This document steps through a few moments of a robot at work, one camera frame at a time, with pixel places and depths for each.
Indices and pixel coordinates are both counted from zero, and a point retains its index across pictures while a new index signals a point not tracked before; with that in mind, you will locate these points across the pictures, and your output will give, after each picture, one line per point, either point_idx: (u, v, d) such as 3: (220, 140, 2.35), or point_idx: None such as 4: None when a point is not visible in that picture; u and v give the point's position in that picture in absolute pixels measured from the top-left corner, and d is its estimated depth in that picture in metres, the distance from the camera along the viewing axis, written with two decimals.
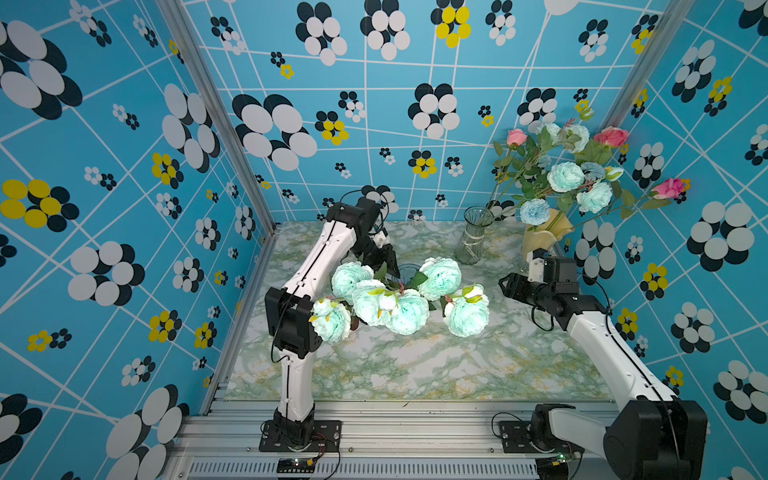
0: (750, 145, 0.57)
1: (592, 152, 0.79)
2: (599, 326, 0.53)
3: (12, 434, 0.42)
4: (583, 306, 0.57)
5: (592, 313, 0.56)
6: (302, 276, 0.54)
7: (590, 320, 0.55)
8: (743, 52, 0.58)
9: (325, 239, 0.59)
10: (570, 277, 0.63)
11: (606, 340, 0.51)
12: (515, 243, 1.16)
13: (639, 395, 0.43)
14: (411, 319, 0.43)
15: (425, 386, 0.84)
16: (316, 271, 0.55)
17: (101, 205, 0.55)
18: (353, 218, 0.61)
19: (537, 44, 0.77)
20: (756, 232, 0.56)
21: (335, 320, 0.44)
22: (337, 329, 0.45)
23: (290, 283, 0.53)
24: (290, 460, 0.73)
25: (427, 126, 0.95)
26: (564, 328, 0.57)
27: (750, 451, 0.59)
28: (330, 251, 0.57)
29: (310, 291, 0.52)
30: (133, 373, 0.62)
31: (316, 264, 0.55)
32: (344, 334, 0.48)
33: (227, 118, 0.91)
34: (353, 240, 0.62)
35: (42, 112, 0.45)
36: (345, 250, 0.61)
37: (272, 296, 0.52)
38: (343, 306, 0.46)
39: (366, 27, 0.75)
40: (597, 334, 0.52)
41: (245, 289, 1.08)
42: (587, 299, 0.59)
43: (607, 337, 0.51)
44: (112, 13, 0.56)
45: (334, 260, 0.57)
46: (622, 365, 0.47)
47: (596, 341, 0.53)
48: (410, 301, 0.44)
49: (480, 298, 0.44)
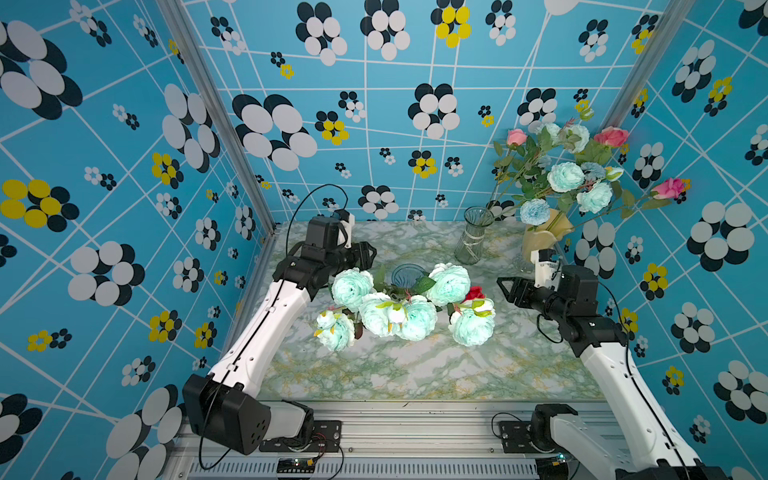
0: (750, 145, 0.57)
1: (592, 152, 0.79)
2: (618, 364, 0.49)
3: (12, 434, 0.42)
4: (602, 338, 0.52)
5: (613, 349, 0.50)
6: (236, 356, 0.43)
7: (608, 356, 0.50)
8: (743, 53, 0.58)
9: (269, 304, 0.48)
10: (589, 297, 0.56)
11: (626, 384, 0.46)
12: (515, 243, 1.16)
13: (660, 460, 0.39)
14: (420, 326, 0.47)
15: (425, 386, 0.84)
16: (253, 350, 0.44)
17: (101, 205, 0.55)
18: (306, 273, 0.52)
19: (537, 44, 0.77)
20: (756, 232, 0.56)
21: (339, 332, 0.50)
22: (341, 340, 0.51)
23: (220, 370, 0.42)
24: (290, 460, 0.73)
25: (427, 126, 0.95)
26: (577, 354, 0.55)
27: (750, 451, 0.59)
28: (273, 321, 0.47)
29: (244, 378, 0.41)
30: (133, 373, 0.62)
31: (254, 340, 0.44)
32: (350, 343, 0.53)
33: (227, 118, 0.91)
34: (304, 301, 0.52)
35: (42, 113, 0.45)
36: (294, 315, 0.50)
37: (193, 388, 0.40)
38: (345, 317, 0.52)
39: (366, 27, 0.75)
40: (615, 373, 0.48)
41: (246, 289, 1.08)
42: (605, 327, 0.54)
43: (627, 378, 0.47)
44: (112, 13, 0.56)
45: (280, 330, 0.47)
46: (641, 417, 0.43)
47: (614, 383, 0.48)
48: (419, 308, 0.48)
49: (488, 312, 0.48)
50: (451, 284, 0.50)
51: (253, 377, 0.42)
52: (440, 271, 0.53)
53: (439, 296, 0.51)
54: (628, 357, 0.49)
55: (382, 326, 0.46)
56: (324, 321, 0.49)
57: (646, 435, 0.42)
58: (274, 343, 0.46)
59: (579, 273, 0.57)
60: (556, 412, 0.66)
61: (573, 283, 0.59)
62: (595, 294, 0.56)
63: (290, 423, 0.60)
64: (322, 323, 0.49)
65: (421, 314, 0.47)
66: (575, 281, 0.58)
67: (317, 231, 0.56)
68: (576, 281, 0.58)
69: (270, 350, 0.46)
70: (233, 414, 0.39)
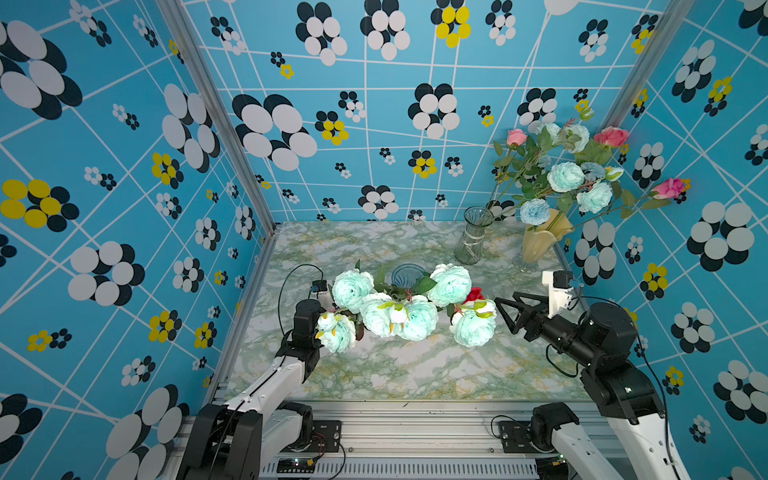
0: (750, 145, 0.57)
1: (592, 152, 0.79)
2: (657, 445, 0.43)
3: (12, 434, 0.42)
4: (638, 402, 0.45)
5: (650, 423, 0.44)
6: (249, 393, 0.48)
7: (645, 435, 0.43)
8: (743, 52, 0.58)
9: (275, 365, 0.58)
10: (622, 350, 0.46)
11: (664, 472, 0.42)
12: (515, 243, 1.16)
13: None
14: (421, 326, 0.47)
15: (425, 386, 0.84)
16: (265, 389, 0.50)
17: (101, 205, 0.55)
18: (305, 352, 0.64)
19: (538, 43, 0.77)
20: (756, 232, 0.56)
21: (341, 333, 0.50)
22: (342, 342, 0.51)
23: (232, 400, 0.46)
24: (290, 460, 0.73)
25: (427, 126, 0.95)
26: (602, 412, 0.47)
27: (750, 451, 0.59)
28: (281, 378, 0.54)
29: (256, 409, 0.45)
30: (133, 373, 0.62)
31: (267, 383, 0.52)
32: (350, 345, 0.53)
33: (227, 118, 0.91)
34: (305, 371, 0.62)
35: (42, 112, 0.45)
36: (294, 383, 0.59)
37: (205, 418, 0.43)
38: (346, 320, 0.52)
39: (366, 27, 0.75)
40: (653, 458, 0.43)
41: (245, 289, 1.08)
42: (640, 389, 0.46)
43: (667, 464, 0.42)
44: (112, 13, 0.56)
45: (284, 394, 0.55)
46: None
47: (651, 469, 0.43)
48: (419, 309, 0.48)
49: (490, 313, 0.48)
50: (453, 284, 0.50)
51: (265, 408, 0.47)
52: (443, 271, 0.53)
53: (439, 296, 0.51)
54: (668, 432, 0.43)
55: (384, 321, 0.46)
56: (325, 323, 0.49)
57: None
58: (280, 398, 0.53)
59: (614, 325, 0.46)
60: (560, 423, 0.64)
61: (607, 337, 0.48)
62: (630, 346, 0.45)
63: (285, 434, 0.59)
64: (324, 326, 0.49)
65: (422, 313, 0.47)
66: (609, 335, 0.47)
67: (305, 324, 0.65)
68: (613, 336, 0.47)
69: (277, 401, 0.52)
70: (245, 442, 0.41)
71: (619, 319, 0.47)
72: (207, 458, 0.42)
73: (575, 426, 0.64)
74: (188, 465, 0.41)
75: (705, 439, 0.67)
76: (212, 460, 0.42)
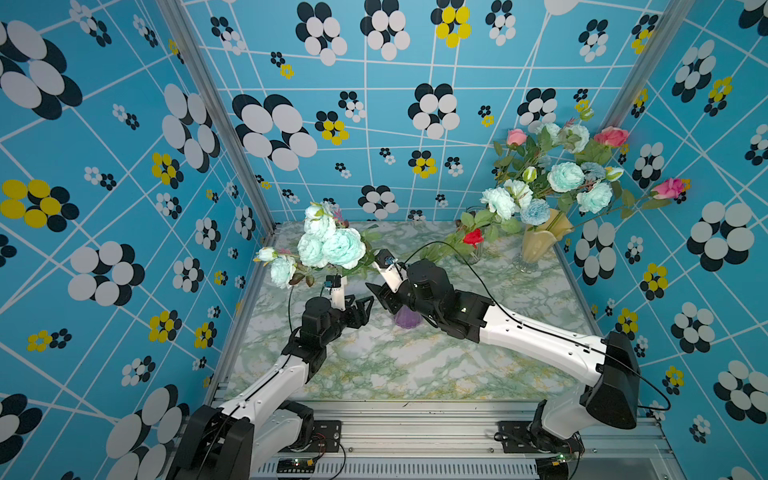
0: (750, 145, 0.57)
1: (593, 151, 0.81)
2: (506, 322, 0.51)
3: (12, 434, 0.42)
4: (479, 315, 0.52)
5: (494, 315, 0.52)
6: (245, 396, 0.48)
7: (498, 325, 0.50)
8: (743, 53, 0.58)
9: (278, 366, 0.57)
10: (446, 290, 0.52)
11: (525, 334, 0.49)
12: (515, 244, 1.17)
13: (597, 366, 0.43)
14: (336, 249, 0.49)
15: (425, 386, 0.84)
16: (262, 394, 0.49)
17: (100, 206, 0.55)
18: (311, 353, 0.62)
19: (538, 43, 0.77)
20: (755, 232, 0.56)
21: (278, 265, 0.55)
22: (282, 274, 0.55)
23: (229, 404, 0.46)
24: (290, 461, 0.73)
25: (427, 126, 0.95)
26: (476, 341, 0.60)
27: (750, 452, 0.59)
28: (281, 381, 0.53)
29: (251, 415, 0.45)
30: (133, 373, 0.62)
31: (265, 386, 0.51)
32: (285, 284, 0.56)
33: (227, 118, 0.91)
34: (307, 373, 0.60)
35: (41, 113, 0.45)
36: (295, 385, 0.57)
37: (199, 418, 0.43)
38: (286, 257, 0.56)
39: (366, 27, 0.75)
40: (511, 331, 0.50)
41: (246, 289, 1.08)
42: (473, 304, 0.54)
43: (520, 328, 0.49)
44: (112, 13, 0.56)
45: (286, 393, 0.55)
46: (561, 348, 0.46)
47: (523, 340, 0.49)
48: (346, 236, 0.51)
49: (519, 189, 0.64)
50: (497, 205, 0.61)
51: (261, 413, 0.47)
52: (489, 206, 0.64)
53: (506, 217, 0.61)
54: (503, 312, 0.52)
55: (308, 218, 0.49)
56: (265, 254, 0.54)
57: (573, 358, 0.45)
58: (279, 399, 0.52)
59: (431, 276, 0.52)
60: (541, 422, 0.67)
61: (431, 289, 0.53)
62: (448, 284, 0.51)
63: (285, 436, 0.59)
64: (264, 256, 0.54)
65: (342, 237, 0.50)
66: (432, 286, 0.53)
67: (313, 324, 0.63)
68: (434, 285, 0.53)
69: (276, 402, 0.52)
70: (234, 450, 0.41)
71: (430, 270, 0.53)
72: (197, 459, 0.42)
73: (551, 400, 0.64)
74: (178, 466, 0.41)
75: (705, 439, 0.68)
76: (202, 461, 0.42)
